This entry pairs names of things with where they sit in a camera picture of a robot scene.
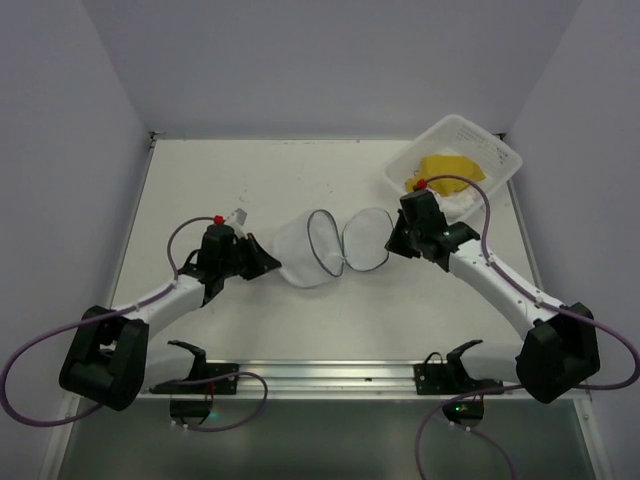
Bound yellow bra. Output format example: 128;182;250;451
405;155;486;197

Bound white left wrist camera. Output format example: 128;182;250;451
213;208;248;238

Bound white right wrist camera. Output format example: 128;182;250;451
413;178;429;193

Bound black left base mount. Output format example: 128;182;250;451
142;340;240;425

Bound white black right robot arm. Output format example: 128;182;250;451
386;190;600;404

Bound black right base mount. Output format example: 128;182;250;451
412;340;503;427

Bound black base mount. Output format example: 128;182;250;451
142;340;240;425
412;340;503;427

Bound white bra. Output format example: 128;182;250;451
434;144;484;220

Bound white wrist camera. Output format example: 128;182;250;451
413;178;429;193
213;208;248;238

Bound white mesh laundry bag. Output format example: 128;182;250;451
271;207;393;289

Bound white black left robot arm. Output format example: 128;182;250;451
58;224;282;411

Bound white plastic basket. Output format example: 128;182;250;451
383;115;523;222

